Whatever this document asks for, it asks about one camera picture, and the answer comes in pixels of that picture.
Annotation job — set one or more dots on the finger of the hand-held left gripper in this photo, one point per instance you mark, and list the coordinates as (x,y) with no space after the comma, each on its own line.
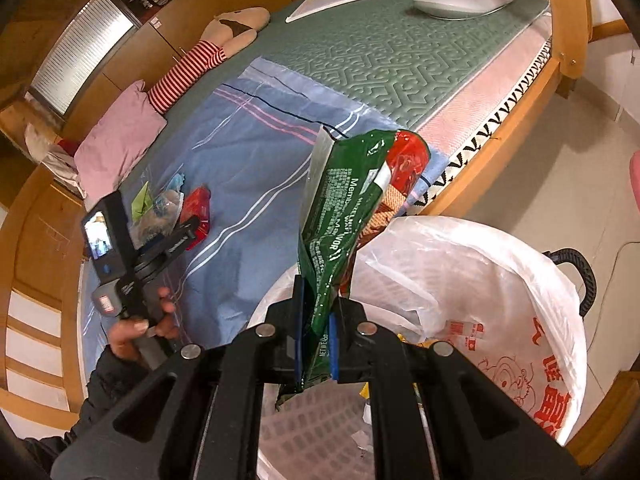
(175,245)
(189,222)

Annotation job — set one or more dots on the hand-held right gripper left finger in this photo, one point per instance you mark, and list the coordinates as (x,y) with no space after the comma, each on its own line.
(299,330)

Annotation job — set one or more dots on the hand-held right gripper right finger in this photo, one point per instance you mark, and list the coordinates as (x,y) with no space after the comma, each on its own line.
(335,350)

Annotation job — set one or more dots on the red snack packet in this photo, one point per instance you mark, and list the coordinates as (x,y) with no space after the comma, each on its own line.
(200,201)

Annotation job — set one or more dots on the green snack bag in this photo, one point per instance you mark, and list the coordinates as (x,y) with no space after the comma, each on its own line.
(345,200)

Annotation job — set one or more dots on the white plastic-lined trash bin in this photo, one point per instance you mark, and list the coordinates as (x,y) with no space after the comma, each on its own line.
(480,285)

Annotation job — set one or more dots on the person's left forearm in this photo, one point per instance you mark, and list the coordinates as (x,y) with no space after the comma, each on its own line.
(100,392)

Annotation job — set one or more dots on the person's left hand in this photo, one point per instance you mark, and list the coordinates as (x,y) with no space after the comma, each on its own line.
(125,337)

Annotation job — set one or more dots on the light blue clear wrapper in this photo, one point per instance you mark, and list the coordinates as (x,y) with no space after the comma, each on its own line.
(165,204)

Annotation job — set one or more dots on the green paper wrapper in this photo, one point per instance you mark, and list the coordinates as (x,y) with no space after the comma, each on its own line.
(142,202)

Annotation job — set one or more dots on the blue striped bed sheet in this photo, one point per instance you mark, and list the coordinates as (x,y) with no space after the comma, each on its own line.
(240,160)

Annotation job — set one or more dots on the white cloth bundle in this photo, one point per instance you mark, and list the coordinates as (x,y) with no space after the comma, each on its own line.
(50,165)

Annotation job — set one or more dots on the pink pillow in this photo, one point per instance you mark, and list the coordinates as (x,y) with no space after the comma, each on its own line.
(120,135)

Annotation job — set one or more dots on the striped plush doll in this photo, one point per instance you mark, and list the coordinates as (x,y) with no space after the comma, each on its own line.
(190,65)

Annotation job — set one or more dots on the wooden cabinet frosted doors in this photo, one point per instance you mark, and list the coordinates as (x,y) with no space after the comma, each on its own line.
(90,40)

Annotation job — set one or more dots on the green patterned bed mat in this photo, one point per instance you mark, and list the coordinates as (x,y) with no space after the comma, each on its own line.
(375,60)

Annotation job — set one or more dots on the patterned edge mattress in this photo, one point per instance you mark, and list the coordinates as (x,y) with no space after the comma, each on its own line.
(490,105)

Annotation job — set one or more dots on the wooden bunk bed frame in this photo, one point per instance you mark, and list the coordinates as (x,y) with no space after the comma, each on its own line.
(570,35)

